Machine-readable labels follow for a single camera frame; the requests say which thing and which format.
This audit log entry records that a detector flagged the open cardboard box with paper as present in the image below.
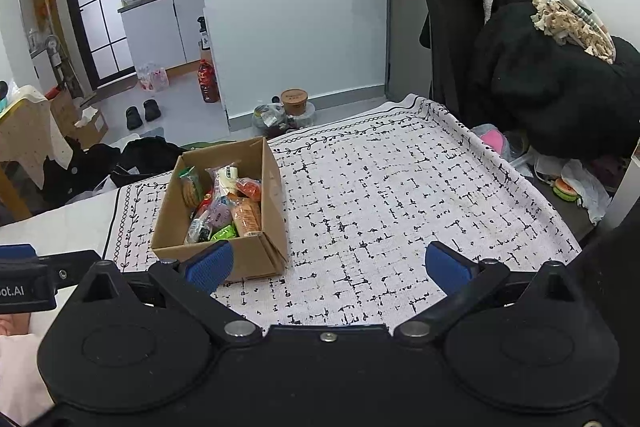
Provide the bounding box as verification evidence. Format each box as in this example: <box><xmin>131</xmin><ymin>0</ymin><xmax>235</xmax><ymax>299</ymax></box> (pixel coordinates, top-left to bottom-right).
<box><xmin>50</xmin><ymin>87</ymin><xmax>109</xmax><ymax>148</ymax></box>

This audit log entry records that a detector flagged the glass paned dark door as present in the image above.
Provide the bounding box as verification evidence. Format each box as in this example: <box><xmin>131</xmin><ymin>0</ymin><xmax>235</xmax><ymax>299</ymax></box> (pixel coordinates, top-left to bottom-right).
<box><xmin>59</xmin><ymin>0</ymin><xmax>136</xmax><ymax>90</ymax></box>

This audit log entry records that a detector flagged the white kitchen cabinet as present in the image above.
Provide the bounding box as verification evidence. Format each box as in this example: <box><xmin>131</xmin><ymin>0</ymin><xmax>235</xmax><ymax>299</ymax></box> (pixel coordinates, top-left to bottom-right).
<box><xmin>119</xmin><ymin>0</ymin><xmax>203</xmax><ymax>68</ymax></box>

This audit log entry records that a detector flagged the brown cardboard box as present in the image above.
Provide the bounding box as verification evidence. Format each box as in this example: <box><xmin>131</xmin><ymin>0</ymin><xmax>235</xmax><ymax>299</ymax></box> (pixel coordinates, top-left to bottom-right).
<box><xmin>150</xmin><ymin>137</ymin><xmax>290</xmax><ymax>283</ymax></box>

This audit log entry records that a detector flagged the beige tasselled scarf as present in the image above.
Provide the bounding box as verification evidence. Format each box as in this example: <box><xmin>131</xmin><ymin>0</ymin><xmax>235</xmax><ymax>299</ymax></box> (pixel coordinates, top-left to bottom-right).
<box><xmin>531</xmin><ymin>0</ymin><xmax>616</xmax><ymax>64</ymax></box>

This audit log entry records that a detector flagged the black garment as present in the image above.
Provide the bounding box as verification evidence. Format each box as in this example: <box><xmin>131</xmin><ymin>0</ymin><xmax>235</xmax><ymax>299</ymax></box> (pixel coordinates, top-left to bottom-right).
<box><xmin>42</xmin><ymin>142</ymin><xmax>121</xmax><ymax>208</ymax></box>

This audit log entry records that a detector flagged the wooden pegboard table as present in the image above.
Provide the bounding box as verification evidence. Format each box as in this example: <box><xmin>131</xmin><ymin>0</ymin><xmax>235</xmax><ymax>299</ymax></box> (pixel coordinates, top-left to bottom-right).
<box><xmin>0</xmin><ymin>94</ymin><xmax>66</xmax><ymax>218</ymax></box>

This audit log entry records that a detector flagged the pink plastic bag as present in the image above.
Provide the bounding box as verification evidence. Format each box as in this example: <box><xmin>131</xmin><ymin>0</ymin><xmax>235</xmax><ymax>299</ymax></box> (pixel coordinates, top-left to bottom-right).
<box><xmin>137</xmin><ymin>62</ymin><xmax>168</xmax><ymax>92</ymax></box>

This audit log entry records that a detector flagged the green frog mat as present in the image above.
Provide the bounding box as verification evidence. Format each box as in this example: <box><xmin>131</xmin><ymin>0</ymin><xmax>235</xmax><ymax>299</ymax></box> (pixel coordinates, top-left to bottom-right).
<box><xmin>180</xmin><ymin>139</ymin><xmax>236</xmax><ymax>151</ymax></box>

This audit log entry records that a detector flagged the green round cake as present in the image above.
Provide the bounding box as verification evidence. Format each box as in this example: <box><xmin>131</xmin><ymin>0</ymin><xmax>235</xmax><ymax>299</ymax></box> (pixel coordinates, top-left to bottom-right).
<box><xmin>177</xmin><ymin>166</ymin><xmax>204</xmax><ymax>208</ymax></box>

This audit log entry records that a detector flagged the small orange snack packet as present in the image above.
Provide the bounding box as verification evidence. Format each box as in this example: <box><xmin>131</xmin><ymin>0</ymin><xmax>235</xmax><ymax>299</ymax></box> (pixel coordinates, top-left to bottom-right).
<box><xmin>235</xmin><ymin>177</ymin><xmax>262</xmax><ymax>200</ymax></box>

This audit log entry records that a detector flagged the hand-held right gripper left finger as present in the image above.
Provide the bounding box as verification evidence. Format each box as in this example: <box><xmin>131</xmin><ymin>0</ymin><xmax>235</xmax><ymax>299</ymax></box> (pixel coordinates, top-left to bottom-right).
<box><xmin>72</xmin><ymin>239</ymin><xmax>263</xmax><ymax>348</ymax></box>

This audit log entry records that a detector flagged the clear plastic container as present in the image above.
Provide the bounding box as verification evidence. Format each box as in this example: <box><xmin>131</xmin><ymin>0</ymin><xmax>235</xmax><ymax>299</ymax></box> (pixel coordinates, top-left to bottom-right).
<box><xmin>282</xmin><ymin>102</ymin><xmax>316</xmax><ymax>128</ymax></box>

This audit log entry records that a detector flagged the brown paper tub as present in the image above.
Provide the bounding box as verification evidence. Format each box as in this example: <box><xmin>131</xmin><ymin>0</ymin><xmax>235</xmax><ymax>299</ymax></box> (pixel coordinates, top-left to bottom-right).
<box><xmin>280</xmin><ymin>88</ymin><xmax>308</xmax><ymax>116</ymax></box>

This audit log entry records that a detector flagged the black chair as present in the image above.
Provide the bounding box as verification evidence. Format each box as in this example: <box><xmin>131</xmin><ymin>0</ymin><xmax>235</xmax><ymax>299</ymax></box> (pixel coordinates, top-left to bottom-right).
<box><xmin>422</xmin><ymin>0</ymin><xmax>483</xmax><ymax>122</ymax></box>

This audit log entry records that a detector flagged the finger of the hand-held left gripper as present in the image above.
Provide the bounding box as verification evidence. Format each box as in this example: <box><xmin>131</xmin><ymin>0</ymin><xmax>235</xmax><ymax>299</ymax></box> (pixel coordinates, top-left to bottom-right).
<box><xmin>0</xmin><ymin>244</ymin><xmax>38</xmax><ymax>264</ymax></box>
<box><xmin>36</xmin><ymin>249</ymin><xmax>103</xmax><ymax>294</ymax></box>

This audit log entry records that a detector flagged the red oil bottle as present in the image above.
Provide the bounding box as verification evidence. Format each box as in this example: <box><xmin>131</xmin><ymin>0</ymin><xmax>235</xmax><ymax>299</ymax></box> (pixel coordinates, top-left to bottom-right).
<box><xmin>197</xmin><ymin>59</ymin><xmax>221</xmax><ymax>104</ymax></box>

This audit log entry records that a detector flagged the white bread packet blue label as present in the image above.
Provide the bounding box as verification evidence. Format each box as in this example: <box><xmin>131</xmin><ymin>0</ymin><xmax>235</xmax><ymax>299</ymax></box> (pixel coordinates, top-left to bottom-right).
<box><xmin>212</xmin><ymin>164</ymin><xmax>239</xmax><ymax>198</ymax></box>

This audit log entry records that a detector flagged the pink purple snack packet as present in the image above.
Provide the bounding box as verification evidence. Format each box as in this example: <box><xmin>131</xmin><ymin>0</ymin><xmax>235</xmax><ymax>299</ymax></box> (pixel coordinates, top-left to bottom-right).
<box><xmin>207</xmin><ymin>197</ymin><xmax>233</xmax><ymax>228</ymax></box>

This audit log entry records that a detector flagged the clear bag of rubbish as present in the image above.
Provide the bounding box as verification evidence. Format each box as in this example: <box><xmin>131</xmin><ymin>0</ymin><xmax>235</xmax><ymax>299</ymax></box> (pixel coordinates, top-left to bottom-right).
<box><xmin>251</xmin><ymin>103</ymin><xmax>286</xmax><ymax>138</ymax></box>

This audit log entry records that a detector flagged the large black coat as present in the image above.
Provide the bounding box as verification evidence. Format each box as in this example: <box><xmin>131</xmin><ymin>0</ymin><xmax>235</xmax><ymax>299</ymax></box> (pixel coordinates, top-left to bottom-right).
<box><xmin>472</xmin><ymin>2</ymin><xmax>640</xmax><ymax>160</ymax></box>

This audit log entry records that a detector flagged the white black patterned cloth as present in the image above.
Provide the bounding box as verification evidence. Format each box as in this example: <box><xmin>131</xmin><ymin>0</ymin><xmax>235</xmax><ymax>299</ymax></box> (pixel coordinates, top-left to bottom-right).
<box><xmin>102</xmin><ymin>93</ymin><xmax>583</xmax><ymax>328</ymax></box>

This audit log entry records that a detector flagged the person's left hand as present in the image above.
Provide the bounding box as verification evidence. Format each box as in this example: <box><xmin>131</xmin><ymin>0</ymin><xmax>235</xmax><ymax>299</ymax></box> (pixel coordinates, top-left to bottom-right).
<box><xmin>0</xmin><ymin>313</ymin><xmax>37</xmax><ymax>338</ymax></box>

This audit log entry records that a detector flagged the brown bread packet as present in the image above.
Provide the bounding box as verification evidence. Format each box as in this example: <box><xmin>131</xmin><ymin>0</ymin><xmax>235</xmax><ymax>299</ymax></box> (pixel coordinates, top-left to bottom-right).
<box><xmin>230</xmin><ymin>199</ymin><xmax>262</xmax><ymax>238</ymax></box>

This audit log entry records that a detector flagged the round green orange toy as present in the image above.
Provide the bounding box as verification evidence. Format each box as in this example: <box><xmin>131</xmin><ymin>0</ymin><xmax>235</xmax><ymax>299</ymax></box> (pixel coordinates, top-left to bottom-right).
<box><xmin>552</xmin><ymin>177</ymin><xmax>581</xmax><ymax>202</ymax></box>

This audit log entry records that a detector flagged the black bag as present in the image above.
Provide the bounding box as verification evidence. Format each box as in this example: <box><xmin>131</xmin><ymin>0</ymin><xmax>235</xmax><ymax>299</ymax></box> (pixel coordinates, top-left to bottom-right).
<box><xmin>120</xmin><ymin>137</ymin><xmax>183</xmax><ymax>188</ymax></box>

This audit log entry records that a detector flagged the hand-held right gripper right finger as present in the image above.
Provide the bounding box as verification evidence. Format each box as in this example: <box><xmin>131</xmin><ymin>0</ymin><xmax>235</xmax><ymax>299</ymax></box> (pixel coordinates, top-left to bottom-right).
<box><xmin>392</xmin><ymin>241</ymin><xmax>583</xmax><ymax>348</ymax></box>

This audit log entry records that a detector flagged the white plastic bag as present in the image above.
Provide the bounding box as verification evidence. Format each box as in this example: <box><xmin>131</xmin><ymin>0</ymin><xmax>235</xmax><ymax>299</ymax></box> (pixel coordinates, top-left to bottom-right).
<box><xmin>560</xmin><ymin>159</ymin><xmax>612</xmax><ymax>223</ymax></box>

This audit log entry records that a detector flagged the grey door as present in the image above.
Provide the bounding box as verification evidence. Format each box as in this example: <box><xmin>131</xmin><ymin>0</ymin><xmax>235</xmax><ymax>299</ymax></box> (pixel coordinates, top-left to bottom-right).
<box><xmin>385</xmin><ymin>0</ymin><xmax>513</xmax><ymax>100</ymax></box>

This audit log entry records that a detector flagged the white bed sheet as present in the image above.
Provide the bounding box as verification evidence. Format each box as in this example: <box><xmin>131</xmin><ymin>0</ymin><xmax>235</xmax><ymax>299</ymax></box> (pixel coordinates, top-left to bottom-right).
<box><xmin>0</xmin><ymin>194</ymin><xmax>121</xmax><ymax>258</ymax></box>

